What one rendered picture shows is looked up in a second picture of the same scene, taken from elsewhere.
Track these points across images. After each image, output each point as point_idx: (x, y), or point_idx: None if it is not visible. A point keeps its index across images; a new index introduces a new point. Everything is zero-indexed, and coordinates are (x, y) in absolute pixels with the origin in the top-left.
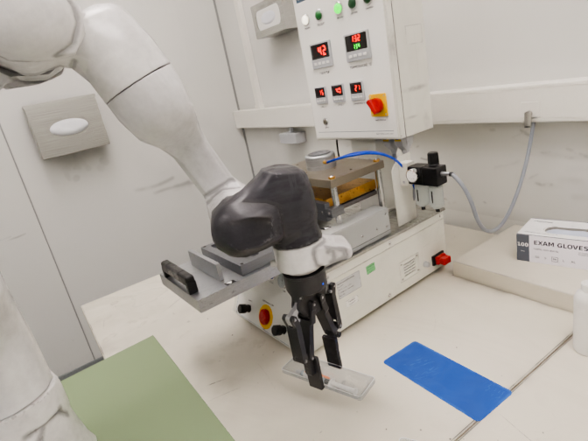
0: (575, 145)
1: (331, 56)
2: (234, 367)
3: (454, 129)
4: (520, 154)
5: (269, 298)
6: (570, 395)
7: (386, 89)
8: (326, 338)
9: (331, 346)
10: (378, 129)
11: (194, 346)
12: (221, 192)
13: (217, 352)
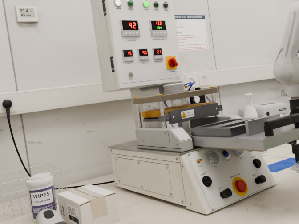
0: (169, 106)
1: (139, 30)
2: (291, 201)
3: (111, 106)
4: None
5: (234, 171)
6: (289, 153)
7: (175, 54)
8: (297, 144)
9: (298, 149)
10: (171, 77)
11: (266, 220)
12: (298, 53)
13: (273, 210)
